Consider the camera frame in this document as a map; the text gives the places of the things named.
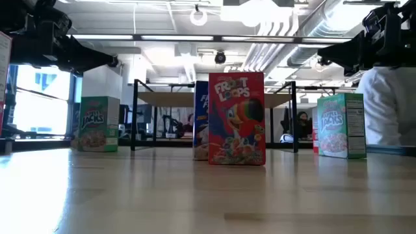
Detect large bright window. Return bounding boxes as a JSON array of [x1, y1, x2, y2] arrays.
[[8, 63, 76, 137]]

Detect blue low platform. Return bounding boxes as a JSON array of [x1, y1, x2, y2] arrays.
[[366, 144, 416, 157]]

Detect white ring ceiling light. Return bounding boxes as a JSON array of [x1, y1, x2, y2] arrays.
[[189, 8, 209, 27]]

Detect person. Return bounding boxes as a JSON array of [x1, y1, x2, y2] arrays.
[[183, 112, 195, 134], [356, 66, 416, 147], [294, 110, 313, 140]]

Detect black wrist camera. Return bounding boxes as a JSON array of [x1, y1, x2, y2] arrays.
[[362, 3, 402, 33], [32, 5, 73, 33]]

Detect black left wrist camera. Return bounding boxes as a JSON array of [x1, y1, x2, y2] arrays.
[[32, 5, 73, 33]]

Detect black computer monitor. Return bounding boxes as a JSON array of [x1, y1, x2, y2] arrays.
[[136, 103, 153, 124]]

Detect wooden shelf black metal legs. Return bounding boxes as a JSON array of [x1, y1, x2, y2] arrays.
[[130, 79, 299, 153]]

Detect green Apple Jacks cereal box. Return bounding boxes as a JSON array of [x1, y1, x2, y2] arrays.
[[77, 96, 120, 153], [317, 92, 367, 160]]

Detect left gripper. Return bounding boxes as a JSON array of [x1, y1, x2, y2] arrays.
[[9, 31, 111, 75]]

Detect bright ceiling light panel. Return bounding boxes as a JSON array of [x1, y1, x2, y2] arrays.
[[220, 0, 295, 29]]

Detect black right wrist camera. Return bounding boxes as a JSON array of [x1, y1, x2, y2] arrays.
[[362, 3, 402, 33]]

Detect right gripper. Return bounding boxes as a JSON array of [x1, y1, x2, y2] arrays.
[[317, 31, 406, 77]]

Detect silver ventilation duct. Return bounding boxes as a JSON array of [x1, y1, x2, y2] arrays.
[[285, 0, 371, 68]]

